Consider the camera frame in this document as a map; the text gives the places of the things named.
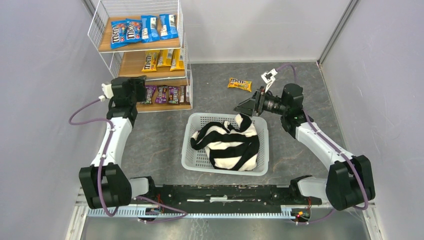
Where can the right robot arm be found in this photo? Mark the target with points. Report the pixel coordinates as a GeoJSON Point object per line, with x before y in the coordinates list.
{"type": "Point", "coordinates": [349, 182]}

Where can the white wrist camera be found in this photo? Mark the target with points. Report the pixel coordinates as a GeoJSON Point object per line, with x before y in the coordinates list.
{"type": "Point", "coordinates": [269, 78]}
{"type": "Point", "coordinates": [107, 92]}

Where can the blue m&m bag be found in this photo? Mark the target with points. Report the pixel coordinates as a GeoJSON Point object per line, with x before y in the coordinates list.
{"type": "Point", "coordinates": [118, 34]}
{"type": "Point", "coordinates": [133, 31]}

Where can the yellow candy bag on shelf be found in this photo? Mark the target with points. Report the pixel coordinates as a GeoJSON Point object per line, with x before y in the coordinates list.
{"type": "Point", "coordinates": [177, 61]}
{"type": "Point", "coordinates": [165, 58]}

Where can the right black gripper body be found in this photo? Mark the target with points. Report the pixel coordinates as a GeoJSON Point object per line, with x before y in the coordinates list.
{"type": "Point", "coordinates": [257, 106]}

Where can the white plastic basket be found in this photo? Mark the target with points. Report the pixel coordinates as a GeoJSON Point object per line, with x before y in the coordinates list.
{"type": "Point", "coordinates": [197, 160]}

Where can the yellow m&m bag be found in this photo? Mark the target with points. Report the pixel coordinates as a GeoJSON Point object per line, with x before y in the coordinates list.
{"type": "Point", "coordinates": [151, 61]}
{"type": "Point", "coordinates": [240, 84]}

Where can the white wire wooden shelf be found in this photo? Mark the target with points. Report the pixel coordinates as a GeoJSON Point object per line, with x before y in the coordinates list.
{"type": "Point", "coordinates": [128, 61]}

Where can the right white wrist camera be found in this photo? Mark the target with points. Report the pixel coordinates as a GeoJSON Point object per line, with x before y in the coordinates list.
{"type": "Point", "coordinates": [269, 78]}

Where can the purple m&m bag top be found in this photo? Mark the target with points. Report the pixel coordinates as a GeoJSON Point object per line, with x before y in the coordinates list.
{"type": "Point", "coordinates": [150, 90]}

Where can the blue candy bag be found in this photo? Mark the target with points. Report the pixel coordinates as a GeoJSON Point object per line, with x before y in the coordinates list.
{"type": "Point", "coordinates": [149, 32]}
{"type": "Point", "coordinates": [169, 28]}

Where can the purple m&m bag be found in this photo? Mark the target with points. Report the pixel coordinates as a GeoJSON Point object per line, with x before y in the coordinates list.
{"type": "Point", "coordinates": [150, 90]}
{"type": "Point", "coordinates": [161, 97]}
{"type": "Point", "coordinates": [173, 95]}

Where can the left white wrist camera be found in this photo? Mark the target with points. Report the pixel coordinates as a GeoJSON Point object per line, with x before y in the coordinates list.
{"type": "Point", "coordinates": [107, 92]}

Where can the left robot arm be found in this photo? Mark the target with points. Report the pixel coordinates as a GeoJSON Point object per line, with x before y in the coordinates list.
{"type": "Point", "coordinates": [103, 182]}

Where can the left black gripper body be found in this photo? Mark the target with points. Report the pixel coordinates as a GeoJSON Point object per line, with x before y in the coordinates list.
{"type": "Point", "coordinates": [140, 88]}

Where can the brown candy bag on shelf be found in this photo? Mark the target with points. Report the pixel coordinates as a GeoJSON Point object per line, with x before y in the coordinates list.
{"type": "Point", "coordinates": [184, 98]}

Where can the yellow candy bag on shelf left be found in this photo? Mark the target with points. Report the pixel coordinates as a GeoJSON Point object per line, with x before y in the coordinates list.
{"type": "Point", "coordinates": [165, 58]}

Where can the yellow candy bag on shelf right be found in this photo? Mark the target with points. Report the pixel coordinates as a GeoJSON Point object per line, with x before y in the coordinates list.
{"type": "Point", "coordinates": [177, 61]}

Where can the black and white striped cloth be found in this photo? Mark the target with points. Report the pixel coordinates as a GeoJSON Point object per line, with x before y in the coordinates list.
{"type": "Point", "coordinates": [227, 147]}

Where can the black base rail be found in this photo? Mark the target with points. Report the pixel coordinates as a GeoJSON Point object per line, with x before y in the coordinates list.
{"type": "Point", "coordinates": [230, 199]}

